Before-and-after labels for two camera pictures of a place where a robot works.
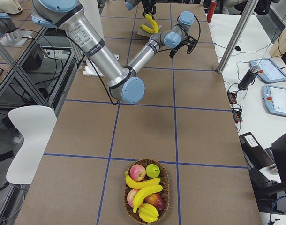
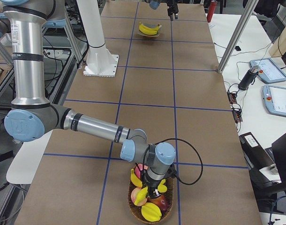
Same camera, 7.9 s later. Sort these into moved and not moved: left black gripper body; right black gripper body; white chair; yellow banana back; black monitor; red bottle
Moved: left black gripper body; right black gripper body; yellow banana back
Not moved: black monitor; red bottle; white chair
